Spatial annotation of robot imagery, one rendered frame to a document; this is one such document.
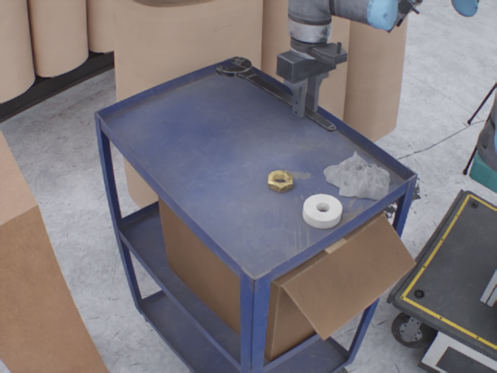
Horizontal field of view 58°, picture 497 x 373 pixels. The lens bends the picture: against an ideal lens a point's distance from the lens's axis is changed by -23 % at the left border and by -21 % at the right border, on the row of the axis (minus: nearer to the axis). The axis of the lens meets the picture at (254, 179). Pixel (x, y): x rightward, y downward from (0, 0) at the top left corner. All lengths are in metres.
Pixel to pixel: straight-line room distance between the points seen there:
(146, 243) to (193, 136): 0.40
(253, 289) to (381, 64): 1.48
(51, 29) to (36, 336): 2.12
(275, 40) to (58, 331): 1.17
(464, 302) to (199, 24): 1.19
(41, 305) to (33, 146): 1.81
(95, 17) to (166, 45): 1.79
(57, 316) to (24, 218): 0.33
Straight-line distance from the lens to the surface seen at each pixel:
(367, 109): 2.29
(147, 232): 1.51
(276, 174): 1.08
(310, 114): 1.16
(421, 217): 2.41
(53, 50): 3.10
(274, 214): 1.02
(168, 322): 1.77
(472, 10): 1.56
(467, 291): 1.73
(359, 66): 2.18
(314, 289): 1.00
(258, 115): 1.27
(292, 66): 1.05
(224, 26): 1.51
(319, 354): 1.70
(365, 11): 0.97
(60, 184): 2.58
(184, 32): 1.46
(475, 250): 1.87
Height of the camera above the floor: 1.57
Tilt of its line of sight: 40 degrees down
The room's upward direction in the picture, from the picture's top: 2 degrees clockwise
